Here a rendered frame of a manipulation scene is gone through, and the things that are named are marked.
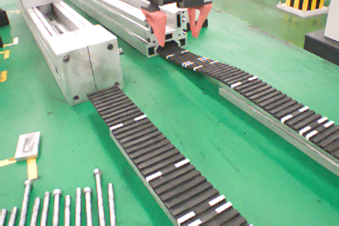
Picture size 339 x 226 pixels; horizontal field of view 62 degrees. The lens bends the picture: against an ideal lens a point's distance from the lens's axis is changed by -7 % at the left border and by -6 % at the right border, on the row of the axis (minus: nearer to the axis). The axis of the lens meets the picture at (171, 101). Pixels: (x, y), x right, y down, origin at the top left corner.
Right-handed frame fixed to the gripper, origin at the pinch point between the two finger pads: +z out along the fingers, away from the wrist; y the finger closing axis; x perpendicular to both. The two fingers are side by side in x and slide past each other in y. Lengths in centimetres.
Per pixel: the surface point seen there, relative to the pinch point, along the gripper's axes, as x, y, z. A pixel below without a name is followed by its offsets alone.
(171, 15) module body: -5.8, -1.9, -2.8
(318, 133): 34.0, 1.1, 1.4
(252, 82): 20.4, -0.7, 1.2
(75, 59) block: 5.0, 21.5, -3.3
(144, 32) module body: -4.5, 5.3, -0.9
